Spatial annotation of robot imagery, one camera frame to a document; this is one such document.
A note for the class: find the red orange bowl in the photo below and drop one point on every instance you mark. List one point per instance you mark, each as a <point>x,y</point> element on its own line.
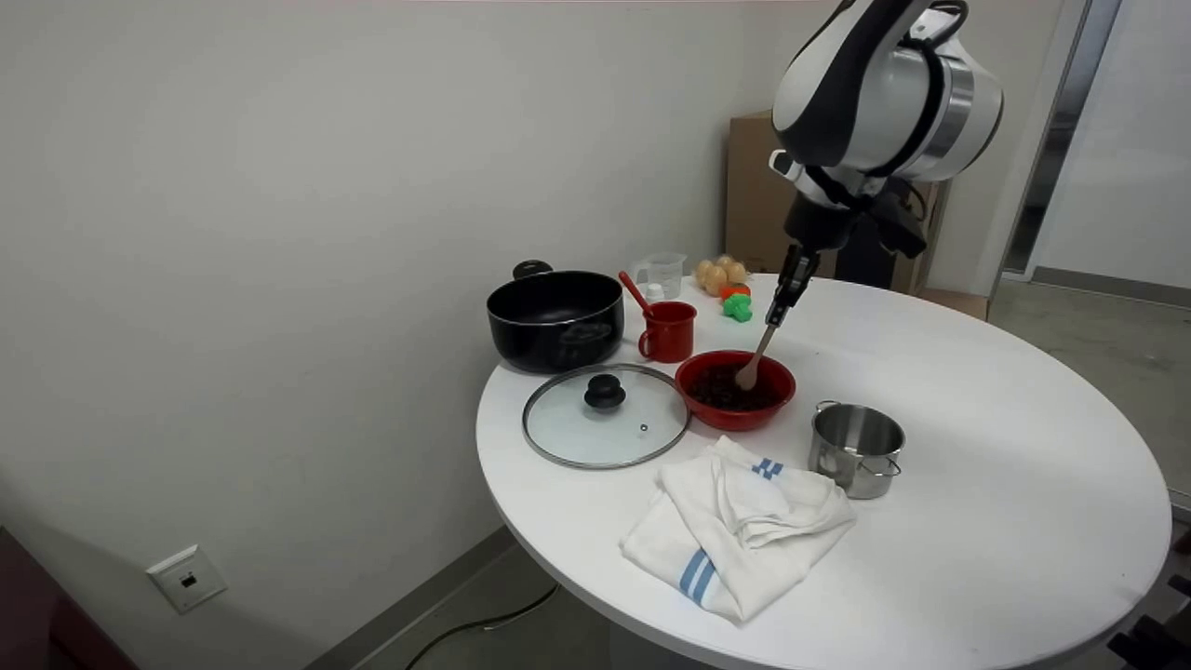
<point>773,411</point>

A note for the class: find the red cup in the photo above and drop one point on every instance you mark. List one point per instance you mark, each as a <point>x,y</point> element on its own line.
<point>673,335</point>

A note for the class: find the small silver steel pot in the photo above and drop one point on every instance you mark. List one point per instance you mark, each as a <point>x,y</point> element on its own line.
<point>857,477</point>

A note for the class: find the upright brown cardboard sheet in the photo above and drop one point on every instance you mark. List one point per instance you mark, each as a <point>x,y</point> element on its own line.
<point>749,200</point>

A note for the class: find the orange toy tomato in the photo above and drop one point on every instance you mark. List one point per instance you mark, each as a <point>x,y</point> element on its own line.
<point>736,293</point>

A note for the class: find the black cooking pot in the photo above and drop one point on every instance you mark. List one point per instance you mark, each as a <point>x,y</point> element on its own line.
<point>553,331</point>

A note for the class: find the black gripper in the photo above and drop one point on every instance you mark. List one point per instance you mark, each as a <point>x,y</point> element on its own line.
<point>857,226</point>

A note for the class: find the red plastic spoon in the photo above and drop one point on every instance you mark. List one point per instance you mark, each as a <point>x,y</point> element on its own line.
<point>633,293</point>

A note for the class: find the dark coffee beans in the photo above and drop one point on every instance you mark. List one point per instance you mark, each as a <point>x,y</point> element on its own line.
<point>718,389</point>

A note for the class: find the black metal stand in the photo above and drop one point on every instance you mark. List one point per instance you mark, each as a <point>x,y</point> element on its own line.
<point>1160,644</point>

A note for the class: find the grey metal door frame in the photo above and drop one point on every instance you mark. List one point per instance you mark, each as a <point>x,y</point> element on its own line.
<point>1055,151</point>

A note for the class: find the glass lid with black knob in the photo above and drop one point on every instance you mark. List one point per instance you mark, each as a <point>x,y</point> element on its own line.
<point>628,434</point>

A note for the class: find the white wall socket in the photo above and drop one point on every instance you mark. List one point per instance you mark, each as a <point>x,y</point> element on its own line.
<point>189,579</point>

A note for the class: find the white towel with blue stripes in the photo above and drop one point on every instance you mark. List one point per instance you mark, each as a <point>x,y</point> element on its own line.
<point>746,533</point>

